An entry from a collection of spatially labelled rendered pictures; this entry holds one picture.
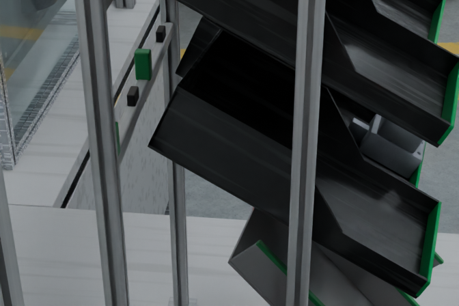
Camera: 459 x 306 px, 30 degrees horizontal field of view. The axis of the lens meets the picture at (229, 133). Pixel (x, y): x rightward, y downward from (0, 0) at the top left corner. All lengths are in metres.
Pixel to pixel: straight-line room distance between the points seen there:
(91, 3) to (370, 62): 0.25
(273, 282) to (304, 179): 0.15
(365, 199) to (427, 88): 0.15
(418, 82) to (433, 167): 2.47
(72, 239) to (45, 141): 0.32
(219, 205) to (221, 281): 1.66
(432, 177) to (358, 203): 2.34
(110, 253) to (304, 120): 0.23
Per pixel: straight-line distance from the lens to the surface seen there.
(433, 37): 0.86
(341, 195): 0.85
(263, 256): 0.81
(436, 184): 3.15
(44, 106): 1.77
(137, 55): 0.87
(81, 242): 1.41
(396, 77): 0.77
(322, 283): 0.93
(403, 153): 0.94
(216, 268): 1.34
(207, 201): 2.98
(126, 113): 0.82
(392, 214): 0.87
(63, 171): 1.59
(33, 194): 1.54
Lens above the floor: 1.71
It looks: 30 degrees down
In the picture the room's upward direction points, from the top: straight up
